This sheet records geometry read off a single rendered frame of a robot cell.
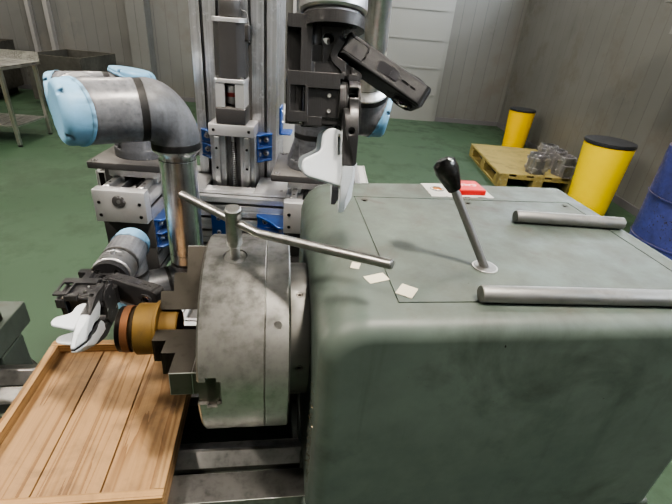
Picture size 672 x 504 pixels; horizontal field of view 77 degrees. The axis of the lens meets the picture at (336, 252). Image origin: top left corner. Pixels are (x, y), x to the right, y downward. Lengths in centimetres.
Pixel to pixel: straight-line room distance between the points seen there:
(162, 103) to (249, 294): 43
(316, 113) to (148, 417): 64
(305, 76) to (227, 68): 84
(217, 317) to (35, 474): 42
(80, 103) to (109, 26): 819
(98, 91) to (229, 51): 52
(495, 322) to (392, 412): 17
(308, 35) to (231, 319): 36
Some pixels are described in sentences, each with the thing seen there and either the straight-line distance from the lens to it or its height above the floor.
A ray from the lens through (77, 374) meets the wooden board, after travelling 103.
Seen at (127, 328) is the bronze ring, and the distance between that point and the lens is 75.
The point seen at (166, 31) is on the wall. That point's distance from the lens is 869.
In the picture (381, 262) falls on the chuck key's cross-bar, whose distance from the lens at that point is 47.
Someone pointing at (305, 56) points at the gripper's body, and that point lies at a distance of 51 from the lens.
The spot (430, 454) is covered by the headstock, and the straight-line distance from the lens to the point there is 67.
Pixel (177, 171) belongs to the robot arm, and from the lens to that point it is 94.
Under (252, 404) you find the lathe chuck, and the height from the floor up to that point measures 107.
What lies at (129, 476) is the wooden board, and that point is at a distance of 84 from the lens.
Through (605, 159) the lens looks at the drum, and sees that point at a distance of 482.
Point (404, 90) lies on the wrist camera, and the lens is 52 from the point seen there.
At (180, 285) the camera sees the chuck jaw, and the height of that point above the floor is 115.
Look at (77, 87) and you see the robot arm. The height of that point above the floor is 141.
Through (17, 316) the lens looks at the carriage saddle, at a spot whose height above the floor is 91.
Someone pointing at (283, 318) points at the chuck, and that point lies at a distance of 59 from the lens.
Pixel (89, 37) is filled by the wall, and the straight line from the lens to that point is 921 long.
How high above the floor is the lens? 155
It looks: 29 degrees down
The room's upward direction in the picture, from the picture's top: 5 degrees clockwise
